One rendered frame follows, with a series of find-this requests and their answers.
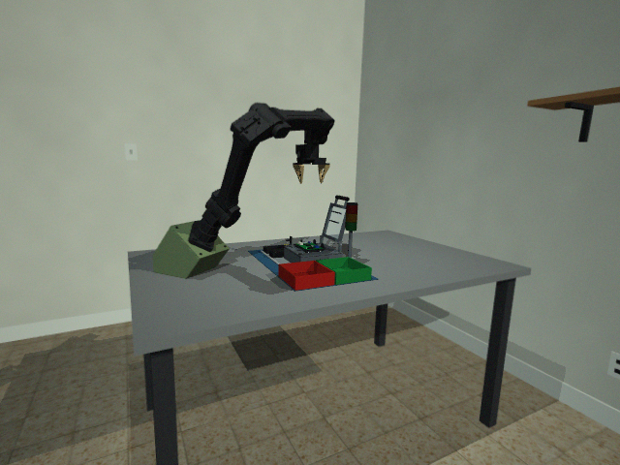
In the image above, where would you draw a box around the green bin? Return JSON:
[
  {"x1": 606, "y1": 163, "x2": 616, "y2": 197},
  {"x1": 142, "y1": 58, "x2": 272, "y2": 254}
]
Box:
[{"x1": 316, "y1": 257, "x2": 372, "y2": 285}]

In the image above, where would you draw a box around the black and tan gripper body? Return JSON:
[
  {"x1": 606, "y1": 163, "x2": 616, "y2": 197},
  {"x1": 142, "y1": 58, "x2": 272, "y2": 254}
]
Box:
[{"x1": 293, "y1": 143, "x2": 330, "y2": 165}]

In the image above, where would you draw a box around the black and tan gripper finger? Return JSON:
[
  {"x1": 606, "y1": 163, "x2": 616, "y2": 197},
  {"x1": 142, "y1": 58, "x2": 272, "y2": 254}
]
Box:
[
  {"x1": 318, "y1": 165, "x2": 330, "y2": 183},
  {"x1": 293, "y1": 165, "x2": 304, "y2": 184}
]

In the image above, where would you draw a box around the red open box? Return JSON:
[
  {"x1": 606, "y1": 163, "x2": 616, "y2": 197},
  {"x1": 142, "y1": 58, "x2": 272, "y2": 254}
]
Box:
[{"x1": 278, "y1": 261, "x2": 335, "y2": 291}]

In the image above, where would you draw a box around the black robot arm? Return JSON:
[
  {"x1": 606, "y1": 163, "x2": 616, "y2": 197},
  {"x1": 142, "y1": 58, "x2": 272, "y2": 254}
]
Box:
[{"x1": 188, "y1": 103, "x2": 335, "y2": 252}]

